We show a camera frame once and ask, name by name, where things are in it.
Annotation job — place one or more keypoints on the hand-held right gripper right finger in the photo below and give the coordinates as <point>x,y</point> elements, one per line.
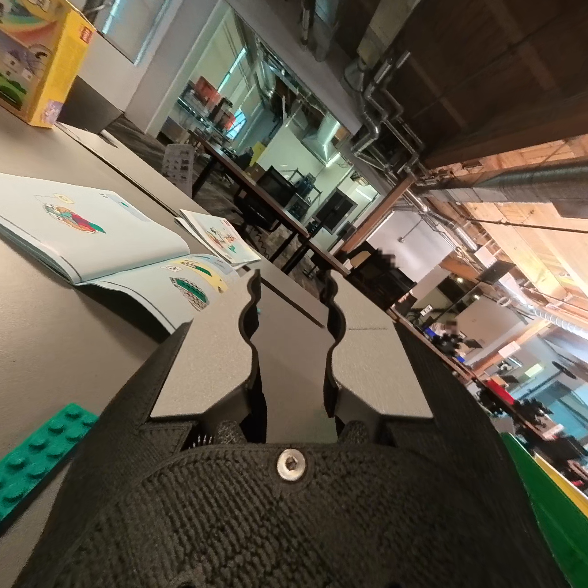
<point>381,367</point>

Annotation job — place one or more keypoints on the lego instruction booklet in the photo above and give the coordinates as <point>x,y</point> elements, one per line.
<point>220,239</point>
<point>92,234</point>

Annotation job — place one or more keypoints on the closed lego instruction booklet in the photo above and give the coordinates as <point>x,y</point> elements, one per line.
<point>220,239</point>

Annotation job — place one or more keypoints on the long green lego plate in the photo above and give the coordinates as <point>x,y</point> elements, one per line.
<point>36,459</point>

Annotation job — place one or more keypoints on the printed paper sheet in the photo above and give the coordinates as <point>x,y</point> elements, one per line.
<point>179,167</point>

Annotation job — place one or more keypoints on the green plastic bin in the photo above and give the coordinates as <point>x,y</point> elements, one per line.
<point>546,519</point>

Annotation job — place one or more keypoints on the wooden back chair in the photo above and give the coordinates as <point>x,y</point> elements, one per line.
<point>360,257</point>

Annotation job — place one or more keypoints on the yellow plastic bin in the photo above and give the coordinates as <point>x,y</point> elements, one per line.
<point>565,482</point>

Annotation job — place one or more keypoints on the long wooden table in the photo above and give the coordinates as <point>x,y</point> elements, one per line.
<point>257,193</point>

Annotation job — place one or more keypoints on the black mesh office chair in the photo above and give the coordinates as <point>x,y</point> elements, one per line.
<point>386,280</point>

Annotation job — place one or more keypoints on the yellow lego box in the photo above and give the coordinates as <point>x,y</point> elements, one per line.
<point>41,59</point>

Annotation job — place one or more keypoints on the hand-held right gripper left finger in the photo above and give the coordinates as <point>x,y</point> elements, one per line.
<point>206,363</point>

